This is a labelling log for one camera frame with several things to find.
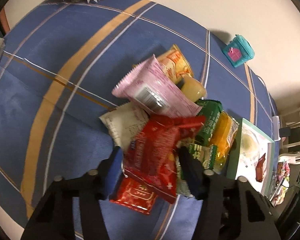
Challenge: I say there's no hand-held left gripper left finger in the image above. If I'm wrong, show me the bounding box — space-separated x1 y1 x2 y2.
20 146 124 240

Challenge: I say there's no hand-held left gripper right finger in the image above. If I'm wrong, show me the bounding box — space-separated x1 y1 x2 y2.
177 146 282 240

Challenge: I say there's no small green and white packet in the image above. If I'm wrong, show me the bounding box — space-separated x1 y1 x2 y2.
187 142 218 170

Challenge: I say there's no red packet with gold label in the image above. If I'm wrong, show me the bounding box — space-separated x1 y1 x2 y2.
109 177 158 215

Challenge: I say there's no red snack packet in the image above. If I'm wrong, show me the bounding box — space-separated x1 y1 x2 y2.
124 115 207 204

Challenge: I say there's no cream snack packet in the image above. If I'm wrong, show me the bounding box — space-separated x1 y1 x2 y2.
99 102 150 153

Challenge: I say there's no pale green cardboard box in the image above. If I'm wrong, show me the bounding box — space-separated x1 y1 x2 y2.
226 117 275 200

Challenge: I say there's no orange snack packet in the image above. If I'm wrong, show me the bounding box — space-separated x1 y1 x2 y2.
210 111 240 173

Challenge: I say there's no green snack packet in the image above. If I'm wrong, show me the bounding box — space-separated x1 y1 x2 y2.
194 99 223 147

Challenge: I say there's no clear jelly cup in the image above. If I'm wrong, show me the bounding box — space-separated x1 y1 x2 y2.
240 127 260 160

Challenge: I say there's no small red-brown snack packet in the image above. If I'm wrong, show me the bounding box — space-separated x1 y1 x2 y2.
255 152 267 183

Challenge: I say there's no yellow jelly cup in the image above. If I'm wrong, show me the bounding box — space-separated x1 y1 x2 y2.
180 76 207 103

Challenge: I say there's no pink snack packet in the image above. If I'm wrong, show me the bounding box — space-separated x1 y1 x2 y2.
112 54 202 118

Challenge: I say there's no yellow snack packet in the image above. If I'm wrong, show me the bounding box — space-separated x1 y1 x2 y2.
132 44 194 84

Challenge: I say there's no silver foil snack packet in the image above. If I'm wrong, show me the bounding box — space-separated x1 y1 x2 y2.
175 172 198 198

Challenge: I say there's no pile of colourful clutter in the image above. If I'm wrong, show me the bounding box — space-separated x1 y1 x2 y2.
270 155 300 205

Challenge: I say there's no white power strip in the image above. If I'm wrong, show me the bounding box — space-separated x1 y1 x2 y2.
271 115 282 142

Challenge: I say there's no white shelf unit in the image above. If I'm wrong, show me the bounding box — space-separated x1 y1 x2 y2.
280 102 300 155

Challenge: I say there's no teal tin box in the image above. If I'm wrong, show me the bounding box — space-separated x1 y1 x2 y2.
222 34 255 68

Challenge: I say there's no white cable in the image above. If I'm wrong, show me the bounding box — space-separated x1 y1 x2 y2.
255 75 277 118

